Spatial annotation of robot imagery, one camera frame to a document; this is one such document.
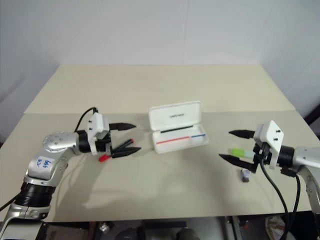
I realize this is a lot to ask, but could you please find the green highlighter pen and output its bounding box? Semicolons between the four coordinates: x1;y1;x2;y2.
228;148;255;158

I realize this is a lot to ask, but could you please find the silver metal frame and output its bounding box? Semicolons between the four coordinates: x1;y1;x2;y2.
223;216;252;240

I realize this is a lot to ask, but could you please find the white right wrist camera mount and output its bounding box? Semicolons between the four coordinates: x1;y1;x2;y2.
252;119;285;170

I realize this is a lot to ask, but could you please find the small grey eraser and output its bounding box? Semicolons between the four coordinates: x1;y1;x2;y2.
239;168;251;183

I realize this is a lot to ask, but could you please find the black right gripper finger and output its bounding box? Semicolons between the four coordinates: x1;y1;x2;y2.
228;129;256;140
218;153;257;174

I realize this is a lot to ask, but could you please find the dark object behind table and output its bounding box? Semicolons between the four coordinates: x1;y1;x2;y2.
306;98;320;142

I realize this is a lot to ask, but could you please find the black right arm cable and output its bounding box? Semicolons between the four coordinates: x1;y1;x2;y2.
288;174;301;240

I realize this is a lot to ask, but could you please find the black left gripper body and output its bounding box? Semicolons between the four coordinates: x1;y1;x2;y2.
96;130;113;154

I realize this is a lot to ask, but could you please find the white open pencil case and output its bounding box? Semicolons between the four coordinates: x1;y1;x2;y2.
148;100;210;154

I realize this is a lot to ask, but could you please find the black marker with red cap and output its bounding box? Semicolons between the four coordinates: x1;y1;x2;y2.
97;138;136;163

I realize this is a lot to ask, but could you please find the white patterned object under table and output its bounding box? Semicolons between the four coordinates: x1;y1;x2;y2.
264;216;288;239

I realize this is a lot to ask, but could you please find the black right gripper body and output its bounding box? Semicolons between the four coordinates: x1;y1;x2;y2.
251;141;273;166

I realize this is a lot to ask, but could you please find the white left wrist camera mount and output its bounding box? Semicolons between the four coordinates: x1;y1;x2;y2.
87;112;111;156

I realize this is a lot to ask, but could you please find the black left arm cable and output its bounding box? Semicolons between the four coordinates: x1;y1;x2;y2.
73;107;99;133

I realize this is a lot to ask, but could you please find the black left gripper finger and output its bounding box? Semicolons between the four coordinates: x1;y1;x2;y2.
111;147;142;159
108;122;137;132

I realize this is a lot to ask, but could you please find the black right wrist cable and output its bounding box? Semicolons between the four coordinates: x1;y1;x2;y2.
258;153;291;240

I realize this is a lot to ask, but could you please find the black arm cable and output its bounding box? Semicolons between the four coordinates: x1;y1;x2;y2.
73;107;99;133
288;174;301;240

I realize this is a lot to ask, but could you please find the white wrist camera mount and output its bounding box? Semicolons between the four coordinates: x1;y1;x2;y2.
87;112;111;156
252;119;285;170

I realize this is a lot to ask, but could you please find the small silver metal part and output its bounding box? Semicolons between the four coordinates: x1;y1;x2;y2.
97;221;112;233

